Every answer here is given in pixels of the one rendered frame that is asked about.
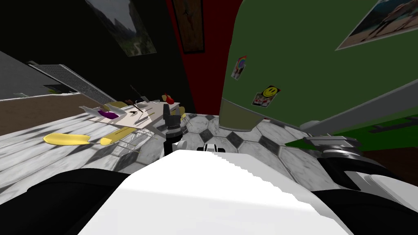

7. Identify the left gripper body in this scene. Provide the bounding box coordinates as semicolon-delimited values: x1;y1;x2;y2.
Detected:
164;113;182;132

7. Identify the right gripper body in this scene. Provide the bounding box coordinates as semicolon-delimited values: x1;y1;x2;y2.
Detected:
303;135;360;151

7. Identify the cluttered beige table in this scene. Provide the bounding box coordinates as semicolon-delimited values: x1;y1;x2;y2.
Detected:
79;92;189;155

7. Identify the yellow smiley sticker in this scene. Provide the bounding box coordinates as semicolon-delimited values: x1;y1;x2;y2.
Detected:
251;85;281;108

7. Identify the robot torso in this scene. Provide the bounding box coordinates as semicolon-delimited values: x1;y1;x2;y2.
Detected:
76;143;356;235

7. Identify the rainbow sticker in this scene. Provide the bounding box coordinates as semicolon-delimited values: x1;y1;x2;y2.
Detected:
231;55;248;81

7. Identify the green refrigerator door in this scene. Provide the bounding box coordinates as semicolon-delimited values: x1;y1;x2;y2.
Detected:
218;0;418;137

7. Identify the dark framed picture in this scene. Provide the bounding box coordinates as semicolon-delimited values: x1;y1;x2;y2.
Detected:
171;0;206;55

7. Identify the mountain landscape picture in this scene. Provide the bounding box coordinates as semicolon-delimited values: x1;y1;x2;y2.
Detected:
84;0;158;58

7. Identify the grey perforated panel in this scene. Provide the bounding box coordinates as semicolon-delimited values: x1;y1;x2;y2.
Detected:
29;63;116;106

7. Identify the beach scene poster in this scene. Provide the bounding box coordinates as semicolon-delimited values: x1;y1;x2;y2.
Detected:
336;0;418;51

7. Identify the grey bar handle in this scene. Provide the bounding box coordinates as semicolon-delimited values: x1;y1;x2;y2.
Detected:
300;80;418;136

